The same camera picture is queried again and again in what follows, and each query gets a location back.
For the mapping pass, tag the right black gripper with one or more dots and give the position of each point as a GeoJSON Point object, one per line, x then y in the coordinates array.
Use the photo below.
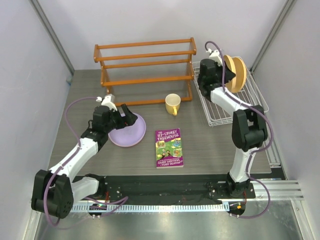
{"type": "Point", "coordinates": [228, 75]}

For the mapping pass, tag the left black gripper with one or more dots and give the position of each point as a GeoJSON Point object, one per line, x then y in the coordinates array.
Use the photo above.
{"type": "Point", "coordinates": [130, 117]}

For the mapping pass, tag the yellow plate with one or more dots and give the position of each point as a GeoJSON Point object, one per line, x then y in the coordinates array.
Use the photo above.
{"type": "Point", "coordinates": [231, 85]}
{"type": "Point", "coordinates": [240, 74]}

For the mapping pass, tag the purple plate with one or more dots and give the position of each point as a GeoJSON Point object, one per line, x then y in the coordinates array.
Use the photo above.
{"type": "Point", "coordinates": [130, 135]}

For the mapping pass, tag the white wire dish rack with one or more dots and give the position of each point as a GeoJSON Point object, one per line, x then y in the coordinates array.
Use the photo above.
{"type": "Point", "coordinates": [215, 115]}

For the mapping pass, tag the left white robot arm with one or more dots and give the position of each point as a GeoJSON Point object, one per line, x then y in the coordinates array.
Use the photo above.
{"type": "Point", "coordinates": [55, 190]}

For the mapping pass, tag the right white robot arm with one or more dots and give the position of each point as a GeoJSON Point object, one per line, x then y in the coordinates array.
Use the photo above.
{"type": "Point", "coordinates": [249, 128]}

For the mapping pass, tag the orange wooden shelf rack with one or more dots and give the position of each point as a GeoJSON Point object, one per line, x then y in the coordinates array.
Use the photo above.
{"type": "Point", "coordinates": [143, 73]}

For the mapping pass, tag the yellow mug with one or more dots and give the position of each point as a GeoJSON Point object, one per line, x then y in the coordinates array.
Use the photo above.
{"type": "Point", "coordinates": [172, 103]}

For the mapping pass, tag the purple treehouse book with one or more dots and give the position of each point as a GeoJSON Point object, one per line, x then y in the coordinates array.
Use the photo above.
{"type": "Point", "coordinates": [168, 149]}

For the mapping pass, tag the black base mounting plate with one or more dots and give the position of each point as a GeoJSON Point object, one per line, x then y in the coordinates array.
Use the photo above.
{"type": "Point", "coordinates": [167, 190]}

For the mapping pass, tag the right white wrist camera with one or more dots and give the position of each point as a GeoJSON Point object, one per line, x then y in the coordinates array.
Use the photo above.
{"type": "Point", "coordinates": [215, 56]}

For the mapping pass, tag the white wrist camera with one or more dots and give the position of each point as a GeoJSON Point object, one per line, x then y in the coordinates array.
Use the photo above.
{"type": "Point", "coordinates": [215, 56]}
{"type": "Point", "coordinates": [108, 101]}

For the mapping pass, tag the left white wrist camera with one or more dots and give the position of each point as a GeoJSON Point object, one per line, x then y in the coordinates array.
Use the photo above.
{"type": "Point", "coordinates": [108, 101]}

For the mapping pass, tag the white slotted cable duct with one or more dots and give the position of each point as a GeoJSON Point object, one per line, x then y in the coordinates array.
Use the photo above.
{"type": "Point", "coordinates": [90, 207]}

